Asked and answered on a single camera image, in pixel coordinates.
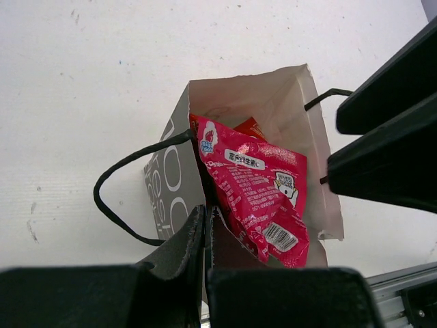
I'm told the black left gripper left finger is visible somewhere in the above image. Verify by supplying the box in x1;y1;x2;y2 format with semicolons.
135;205;205;327

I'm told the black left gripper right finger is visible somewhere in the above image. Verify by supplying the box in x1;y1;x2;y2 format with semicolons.
206;206;273;327

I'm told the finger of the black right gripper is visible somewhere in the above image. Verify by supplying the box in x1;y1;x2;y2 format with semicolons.
336;19;436;135
327;98;436;213

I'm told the pink small snack packet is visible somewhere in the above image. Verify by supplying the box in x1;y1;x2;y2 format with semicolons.
196;116;309;268

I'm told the white paper coffee bag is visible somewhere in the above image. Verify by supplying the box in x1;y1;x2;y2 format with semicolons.
144;65;344;267

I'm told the red snack packet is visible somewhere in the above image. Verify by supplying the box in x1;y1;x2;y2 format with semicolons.
189;113;269;141

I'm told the aluminium rail frame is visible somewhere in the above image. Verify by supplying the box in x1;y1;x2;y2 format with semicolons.
199;261;437;328

